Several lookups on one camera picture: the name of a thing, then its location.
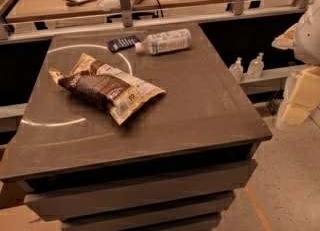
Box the clear sanitizer bottle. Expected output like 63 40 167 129
229 57 243 81
247 52 264 78

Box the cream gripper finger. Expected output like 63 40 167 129
272 24 297 50

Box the blue snack packet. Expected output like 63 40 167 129
107 35 139 53

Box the brown chip bag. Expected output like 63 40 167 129
49 53 166 125

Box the left clear sanitizer bottle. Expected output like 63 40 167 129
229 57 243 81

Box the right clear sanitizer bottle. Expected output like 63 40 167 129
247 52 264 78

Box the grey drawer cabinet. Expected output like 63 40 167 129
1 24 272 231

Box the clear plastic bottle white cap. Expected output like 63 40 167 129
135 29 191 55

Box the grey metal post left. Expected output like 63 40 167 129
120 0 133 27

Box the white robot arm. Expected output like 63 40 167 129
272 0 320 66

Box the black cable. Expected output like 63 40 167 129
146 0 165 19

